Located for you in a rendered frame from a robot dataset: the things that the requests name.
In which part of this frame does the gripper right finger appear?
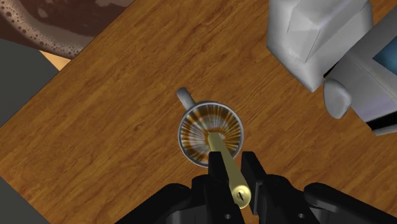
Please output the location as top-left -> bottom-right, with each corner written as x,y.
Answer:
240,151 -> 397,224

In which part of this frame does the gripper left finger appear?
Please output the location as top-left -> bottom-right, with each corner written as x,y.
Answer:
115,151 -> 246,224

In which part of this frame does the brass yellow rod tool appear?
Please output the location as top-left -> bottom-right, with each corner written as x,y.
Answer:
207,132 -> 252,209

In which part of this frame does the white grey kitchen appliance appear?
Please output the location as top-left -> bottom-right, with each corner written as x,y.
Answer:
266,0 -> 397,137

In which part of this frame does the brown speckled rug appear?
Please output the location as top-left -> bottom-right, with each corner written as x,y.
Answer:
0,0 -> 135,60

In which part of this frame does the grey cup with handle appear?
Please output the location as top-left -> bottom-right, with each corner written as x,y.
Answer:
176,87 -> 245,168

